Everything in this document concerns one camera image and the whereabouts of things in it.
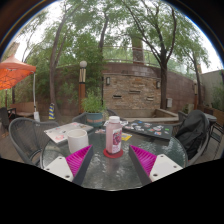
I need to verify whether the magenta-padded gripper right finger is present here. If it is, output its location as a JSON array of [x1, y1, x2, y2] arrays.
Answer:
[[128, 144, 184, 187]]

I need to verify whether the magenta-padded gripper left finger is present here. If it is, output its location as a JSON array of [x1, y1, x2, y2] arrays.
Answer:
[[43, 144, 96, 187]]

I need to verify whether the pink juice bottle white cap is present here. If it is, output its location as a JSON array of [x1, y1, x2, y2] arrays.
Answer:
[[105, 115, 124, 155]]

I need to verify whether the white cup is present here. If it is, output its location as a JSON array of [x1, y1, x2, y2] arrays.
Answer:
[[66, 128, 90, 155]]

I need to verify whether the yellow card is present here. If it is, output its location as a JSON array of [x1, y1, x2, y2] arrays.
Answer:
[[120, 132, 134, 142]]

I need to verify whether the black laptop with stickers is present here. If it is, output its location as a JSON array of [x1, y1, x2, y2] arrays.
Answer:
[[122, 119, 175, 141]]

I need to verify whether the silver laptop with stickers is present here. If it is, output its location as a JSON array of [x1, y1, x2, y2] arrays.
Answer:
[[43, 121, 95, 145]]

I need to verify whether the blue yellow striped bollard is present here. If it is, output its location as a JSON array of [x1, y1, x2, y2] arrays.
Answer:
[[48, 102, 56, 121]]

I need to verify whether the green plant in blue pot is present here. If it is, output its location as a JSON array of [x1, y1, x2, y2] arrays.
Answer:
[[81, 90, 108, 128]]

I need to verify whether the tall tree dark trunk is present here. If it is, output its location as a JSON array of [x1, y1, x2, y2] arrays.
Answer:
[[124, 0, 201, 111]]

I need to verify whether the leaning tree pale trunk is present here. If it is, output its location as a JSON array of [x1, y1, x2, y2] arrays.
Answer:
[[48, 6, 69, 125]]

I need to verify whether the orange patio umbrella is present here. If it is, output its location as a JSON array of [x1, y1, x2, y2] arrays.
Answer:
[[0, 54, 41, 123]]

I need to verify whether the wooden lamp post white globe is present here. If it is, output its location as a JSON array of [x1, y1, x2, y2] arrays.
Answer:
[[78, 60, 89, 115]]

